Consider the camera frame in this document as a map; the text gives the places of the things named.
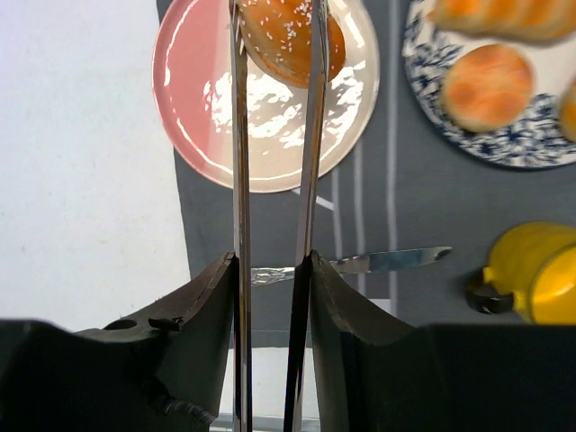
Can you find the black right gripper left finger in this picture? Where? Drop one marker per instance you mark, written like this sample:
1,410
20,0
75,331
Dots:
160,368

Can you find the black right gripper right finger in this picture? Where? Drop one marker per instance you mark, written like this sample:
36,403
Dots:
377,373

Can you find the metal tongs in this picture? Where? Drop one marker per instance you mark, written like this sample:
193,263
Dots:
319,72

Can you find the silver table knife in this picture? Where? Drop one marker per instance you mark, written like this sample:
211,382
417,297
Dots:
370,263

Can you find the yellow mug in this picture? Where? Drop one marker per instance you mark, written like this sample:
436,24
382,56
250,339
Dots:
530,271

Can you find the striped bread roll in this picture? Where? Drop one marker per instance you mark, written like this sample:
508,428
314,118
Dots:
567,113

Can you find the small round bread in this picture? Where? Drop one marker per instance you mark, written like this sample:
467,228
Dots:
487,88

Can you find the grey striped placemat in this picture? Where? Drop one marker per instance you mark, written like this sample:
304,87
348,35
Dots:
403,186

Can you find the long bread roll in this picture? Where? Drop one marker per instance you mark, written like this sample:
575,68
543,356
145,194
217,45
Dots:
523,20

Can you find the pink and cream plate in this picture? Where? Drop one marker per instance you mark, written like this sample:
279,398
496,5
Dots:
192,87

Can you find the blue patterned plate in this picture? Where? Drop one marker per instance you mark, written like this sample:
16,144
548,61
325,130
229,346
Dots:
534,140

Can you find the round sesame bun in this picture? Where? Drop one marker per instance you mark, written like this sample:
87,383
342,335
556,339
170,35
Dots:
277,36

